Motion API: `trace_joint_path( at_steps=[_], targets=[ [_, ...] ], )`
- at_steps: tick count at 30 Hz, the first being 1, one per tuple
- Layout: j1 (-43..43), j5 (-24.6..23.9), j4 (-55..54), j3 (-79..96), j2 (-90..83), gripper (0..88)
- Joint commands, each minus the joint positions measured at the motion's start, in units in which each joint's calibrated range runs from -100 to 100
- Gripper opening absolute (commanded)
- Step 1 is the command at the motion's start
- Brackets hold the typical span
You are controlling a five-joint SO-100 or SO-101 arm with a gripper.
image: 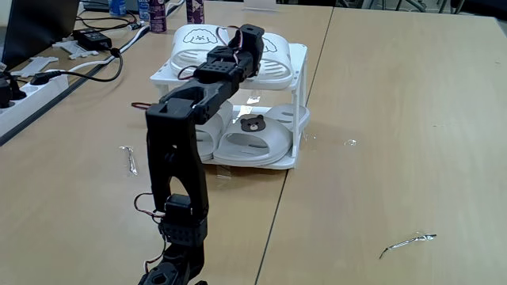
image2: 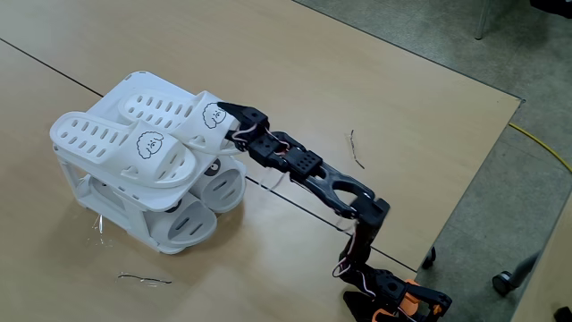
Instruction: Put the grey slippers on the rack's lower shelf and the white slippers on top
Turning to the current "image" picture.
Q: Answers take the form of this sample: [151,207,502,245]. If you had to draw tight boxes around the white poodle slipper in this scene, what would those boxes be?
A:
[169,24,231,76]
[233,32,295,91]

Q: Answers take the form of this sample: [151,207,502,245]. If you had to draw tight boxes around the grey bear slipper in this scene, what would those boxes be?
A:
[213,103,311,167]
[193,101,234,162]

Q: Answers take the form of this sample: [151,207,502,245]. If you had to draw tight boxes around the white two-shelf shoe rack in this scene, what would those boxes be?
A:
[149,39,309,170]

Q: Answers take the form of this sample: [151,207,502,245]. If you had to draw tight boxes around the blue bottle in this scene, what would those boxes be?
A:
[108,0,128,17]
[137,0,151,22]

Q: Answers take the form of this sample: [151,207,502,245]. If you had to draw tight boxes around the black power adapter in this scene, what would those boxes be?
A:
[72,28,113,51]

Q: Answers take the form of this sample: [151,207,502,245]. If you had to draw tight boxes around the white printed plastic part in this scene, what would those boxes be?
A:
[10,55,59,78]
[52,39,100,61]

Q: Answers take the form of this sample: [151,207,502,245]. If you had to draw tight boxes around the black laptop screen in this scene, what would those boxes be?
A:
[2,0,80,71]

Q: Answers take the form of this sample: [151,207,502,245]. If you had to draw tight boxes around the white power strip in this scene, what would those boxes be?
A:
[0,73,71,138]

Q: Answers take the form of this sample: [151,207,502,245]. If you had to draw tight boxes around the white cable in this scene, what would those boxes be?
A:
[43,0,186,76]

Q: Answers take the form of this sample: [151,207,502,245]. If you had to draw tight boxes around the black plug with cable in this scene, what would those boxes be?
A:
[29,47,124,86]

